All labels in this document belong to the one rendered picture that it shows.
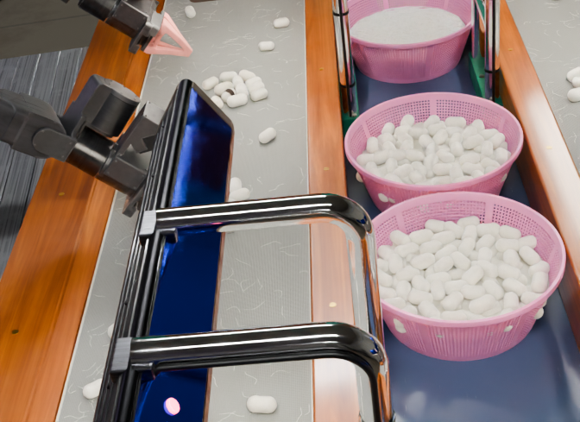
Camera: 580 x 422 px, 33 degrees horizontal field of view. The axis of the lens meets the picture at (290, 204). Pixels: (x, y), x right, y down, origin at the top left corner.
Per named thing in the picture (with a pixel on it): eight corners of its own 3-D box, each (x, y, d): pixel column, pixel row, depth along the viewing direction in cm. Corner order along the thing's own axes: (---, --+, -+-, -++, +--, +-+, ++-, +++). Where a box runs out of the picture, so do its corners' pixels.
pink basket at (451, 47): (412, 107, 174) (410, 59, 168) (311, 66, 191) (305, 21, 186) (507, 49, 187) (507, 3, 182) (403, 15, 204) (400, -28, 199)
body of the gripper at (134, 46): (162, 3, 171) (125, -20, 169) (155, 28, 163) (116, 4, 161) (144, 30, 175) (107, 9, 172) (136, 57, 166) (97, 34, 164)
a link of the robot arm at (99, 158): (125, 133, 139) (82, 108, 137) (125, 145, 134) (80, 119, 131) (100, 173, 140) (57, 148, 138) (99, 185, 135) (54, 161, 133)
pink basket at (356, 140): (394, 261, 140) (391, 207, 134) (323, 171, 161) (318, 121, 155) (557, 205, 146) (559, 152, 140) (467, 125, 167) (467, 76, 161)
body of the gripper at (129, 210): (166, 150, 142) (121, 124, 139) (156, 190, 133) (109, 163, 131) (142, 180, 145) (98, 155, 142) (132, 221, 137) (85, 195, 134)
